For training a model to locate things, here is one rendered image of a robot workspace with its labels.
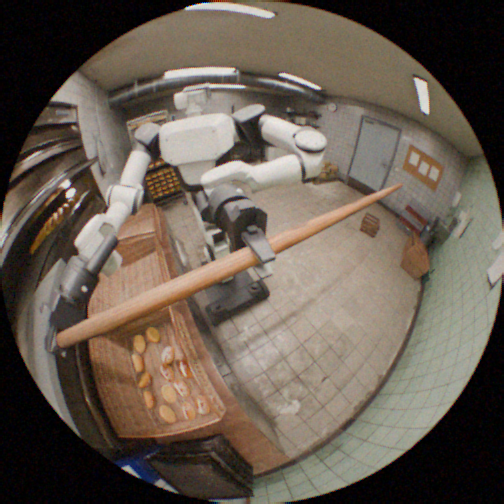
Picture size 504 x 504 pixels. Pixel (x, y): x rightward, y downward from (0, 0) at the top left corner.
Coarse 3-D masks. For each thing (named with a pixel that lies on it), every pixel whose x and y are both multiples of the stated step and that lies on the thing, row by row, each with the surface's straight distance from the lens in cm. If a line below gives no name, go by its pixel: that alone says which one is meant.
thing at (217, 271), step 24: (384, 192) 73; (336, 216) 34; (288, 240) 23; (216, 264) 19; (240, 264) 20; (168, 288) 20; (192, 288) 19; (120, 312) 23; (144, 312) 22; (72, 336) 33; (96, 336) 29
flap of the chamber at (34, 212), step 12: (84, 168) 138; (60, 180) 103; (72, 180) 139; (48, 192) 91; (60, 192) 131; (36, 204) 82; (48, 204) 116; (24, 216) 76; (36, 216) 98; (24, 228) 81; (12, 240) 68; (12, 252) 77; (0, 264) 63
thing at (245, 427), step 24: (168, 240) 134; (168, 264) 114; (192, 312) 98; (192, 336) 85; (216, 360) 94; (216, 384) 81; (240, 384) 127; (240, 408) 82; (192, 432) 94; (216, 432) 90; (240, 432) 88; (264, 432) 97; (264, 456) 97
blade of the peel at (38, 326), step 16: (48, 288) 66; (32, 304) 85; (32, 320) 78; (32, 336) 75; (32, 352) 74; (48, 352) 47; (32, 368) 78; (48, 368) 46; (48, 384) 57; (48, 400) 63; (64, 400) 47; (64, 416) 46
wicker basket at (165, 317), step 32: (160, 320) 88; (96, 352) 91; (128, 352) 102; (160, 352) 91; (192, 352) 79; (96, 384) 87; (128, 384) 96; (160, 384) 92; (192, 384) 84; (128, 416) 91; (160, 416) 98
